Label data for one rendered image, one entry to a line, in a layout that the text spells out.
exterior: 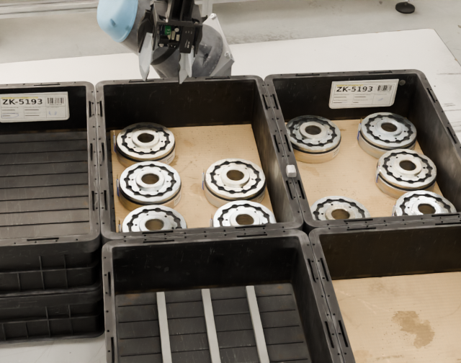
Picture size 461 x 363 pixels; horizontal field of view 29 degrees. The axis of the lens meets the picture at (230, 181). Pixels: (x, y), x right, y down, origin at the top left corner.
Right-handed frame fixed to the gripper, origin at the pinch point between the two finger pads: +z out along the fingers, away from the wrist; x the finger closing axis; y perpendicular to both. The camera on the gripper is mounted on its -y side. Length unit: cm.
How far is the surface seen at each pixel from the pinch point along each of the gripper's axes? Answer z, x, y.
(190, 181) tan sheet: 16.3, 6.4, 8.4
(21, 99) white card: 12.6, -22.4, -7.2
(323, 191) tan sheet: 13.2, 28.6, 12.9
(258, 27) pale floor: 92, 66, -174
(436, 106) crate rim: 0.3, 48.1, 3.4
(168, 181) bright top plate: 13.8, 1.9, 11.4
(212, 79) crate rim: 5.7, 10.5, -7.5
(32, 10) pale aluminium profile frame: 92, -20, -170
